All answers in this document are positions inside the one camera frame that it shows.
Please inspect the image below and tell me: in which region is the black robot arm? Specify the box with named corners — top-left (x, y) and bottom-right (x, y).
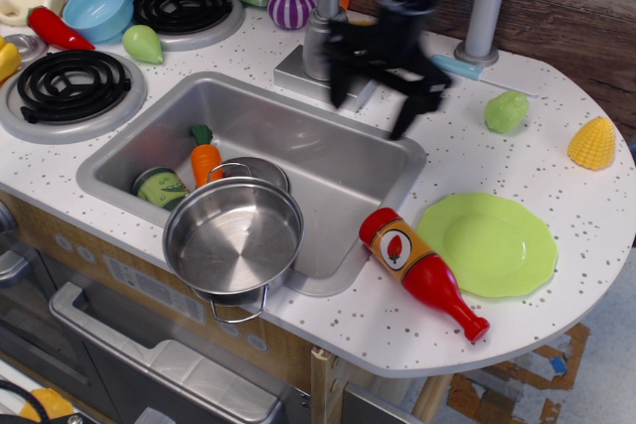
top-left (324, 0), bottom-right (452, 141)

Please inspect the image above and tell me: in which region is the red toy ketchup bottle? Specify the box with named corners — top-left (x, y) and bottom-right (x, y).
top-left (359, 208), bottom-right (490, 343)

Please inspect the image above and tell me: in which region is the grey vertical pole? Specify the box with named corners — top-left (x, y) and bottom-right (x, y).
top-left (454, 0), bottom-right (503, 67)

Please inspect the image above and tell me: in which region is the orange toy carrot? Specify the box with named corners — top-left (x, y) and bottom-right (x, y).
top-left (190, 124), bottom-right (224, 188)

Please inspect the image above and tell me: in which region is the green toy broccoli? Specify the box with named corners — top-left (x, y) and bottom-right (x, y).
top-left (484, 91), bottom-right (530, 134)

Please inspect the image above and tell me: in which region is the red toy chili pepper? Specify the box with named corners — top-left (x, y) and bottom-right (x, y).
top-left (27, 6), bottom-right (95, 51)

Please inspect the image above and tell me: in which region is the yellow toy on floor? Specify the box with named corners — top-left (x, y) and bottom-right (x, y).
top-left (19, 388), bottom-right (76, 423)

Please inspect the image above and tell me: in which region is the black stove burner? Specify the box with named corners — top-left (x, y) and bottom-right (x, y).
top-left (133, 0), bottom-right (244, 52)
top-left (1, 51), bottom-right (147, 145)

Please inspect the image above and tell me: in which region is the green toy peas can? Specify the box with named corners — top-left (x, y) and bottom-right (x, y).
top-left (131, 167), bottom-right (190, 211)

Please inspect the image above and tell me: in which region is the blue handled toy knife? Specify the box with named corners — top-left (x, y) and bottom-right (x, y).
top-left (431, 55), bottom-right (540, 97)

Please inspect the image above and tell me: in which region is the light green plastic plate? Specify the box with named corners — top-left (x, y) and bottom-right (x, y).
top-left (416, 193), bottom-right (558, 298)

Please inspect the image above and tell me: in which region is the stainless steel pot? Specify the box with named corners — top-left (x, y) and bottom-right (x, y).
top-left (163, 176), bottom-right (305, 325)

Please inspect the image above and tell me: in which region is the light blue plastic bowl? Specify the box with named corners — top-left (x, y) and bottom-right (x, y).
top-left (63, 0), bottom-right (133, 44)

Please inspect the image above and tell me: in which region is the yellow toy corn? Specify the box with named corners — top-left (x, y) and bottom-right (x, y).
top-left (567, 117), bottom-right (616, 171)

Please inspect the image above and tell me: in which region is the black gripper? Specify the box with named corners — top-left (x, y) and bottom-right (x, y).
top-left (325, 8), bottom-right (452, 140)

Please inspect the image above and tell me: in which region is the silver ring knob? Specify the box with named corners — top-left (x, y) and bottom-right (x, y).
top-left (5, 34), bottom-right (49, 65)

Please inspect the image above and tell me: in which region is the yellow toy bell pepper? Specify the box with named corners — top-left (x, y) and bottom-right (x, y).
top-left (0, 37), bottom-right (22, 82)

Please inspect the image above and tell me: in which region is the black middle stove burner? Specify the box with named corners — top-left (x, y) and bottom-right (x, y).
top-left (133, 0), bottom-right (244, 52)

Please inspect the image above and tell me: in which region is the black front stove burner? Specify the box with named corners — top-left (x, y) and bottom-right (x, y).
top-left (1, 51), bottom-right (147, 145)

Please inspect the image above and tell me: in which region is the silver sink basin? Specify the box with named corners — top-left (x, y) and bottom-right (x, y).
top-left (78, 72), bottom-right (425, 296)

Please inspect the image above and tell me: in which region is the light green toy pear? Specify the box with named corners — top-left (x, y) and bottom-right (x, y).
top-left (122, 25), bottom-right (163, 65)

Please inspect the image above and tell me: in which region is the silver oven door handle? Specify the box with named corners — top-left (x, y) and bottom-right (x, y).
top-left (50, 282), bottom-right (287, 423)

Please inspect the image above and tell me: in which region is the purple toy onion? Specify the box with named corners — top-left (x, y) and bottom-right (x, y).
top-left (267, 0), bottom-right (318, 30)

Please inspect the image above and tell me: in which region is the silver toy faucet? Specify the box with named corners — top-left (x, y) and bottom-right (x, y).
top-left (273, 0), bottom-right (348, 102)

